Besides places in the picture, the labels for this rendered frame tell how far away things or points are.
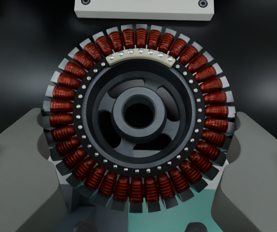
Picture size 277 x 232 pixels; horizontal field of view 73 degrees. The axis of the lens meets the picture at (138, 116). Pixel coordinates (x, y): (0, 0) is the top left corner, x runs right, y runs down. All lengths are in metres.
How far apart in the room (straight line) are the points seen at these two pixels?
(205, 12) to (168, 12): 0.04
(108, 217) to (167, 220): 0.28
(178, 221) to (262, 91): 0.87
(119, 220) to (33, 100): 0.85
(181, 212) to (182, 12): 0.92
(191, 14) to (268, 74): 0.10
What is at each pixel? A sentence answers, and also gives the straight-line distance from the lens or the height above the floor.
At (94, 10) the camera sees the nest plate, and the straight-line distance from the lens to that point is 0.23.
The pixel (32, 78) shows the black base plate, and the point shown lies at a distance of 0.23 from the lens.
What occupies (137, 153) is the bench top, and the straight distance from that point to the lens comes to 0.21.
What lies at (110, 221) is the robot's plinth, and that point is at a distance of 1.02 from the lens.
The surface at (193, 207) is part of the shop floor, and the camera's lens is 1.04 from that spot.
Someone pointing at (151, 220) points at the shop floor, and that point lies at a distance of 1.02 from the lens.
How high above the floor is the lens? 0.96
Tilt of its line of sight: 81 degrees down
